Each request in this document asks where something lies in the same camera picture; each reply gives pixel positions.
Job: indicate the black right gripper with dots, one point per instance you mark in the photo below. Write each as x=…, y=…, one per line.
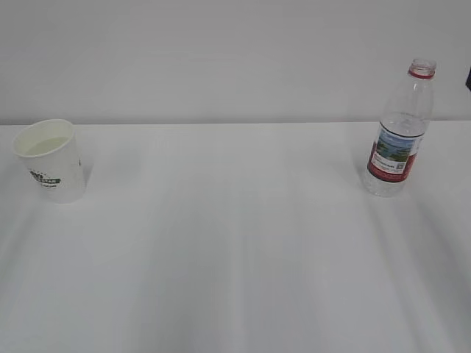
x=468, y=80

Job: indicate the clear plastic water bottle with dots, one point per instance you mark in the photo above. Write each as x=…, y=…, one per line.
x=403, y=125

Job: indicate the white paper cup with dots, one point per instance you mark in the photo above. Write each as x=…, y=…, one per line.
x=48, y=149

